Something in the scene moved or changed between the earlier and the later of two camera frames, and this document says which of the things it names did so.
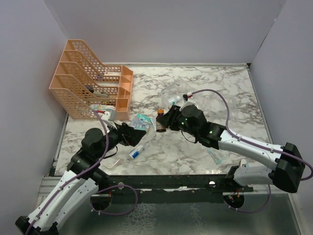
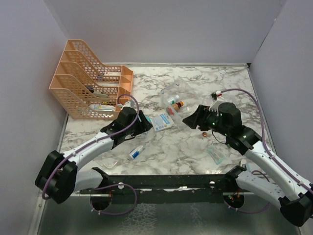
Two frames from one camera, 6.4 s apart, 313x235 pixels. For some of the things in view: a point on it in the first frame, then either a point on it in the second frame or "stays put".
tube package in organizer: [102, 106] stays put
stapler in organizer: [99, 94] stays put
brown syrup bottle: [160, 127] → [177, 105]
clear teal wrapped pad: [217, 157] stays put
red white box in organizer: [112, 73] stays put
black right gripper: [173, 113] → [195, 119]
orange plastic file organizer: [82, 80] stays put
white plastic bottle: [174, 100] stays put
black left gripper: [128, 135] → [144, 126]
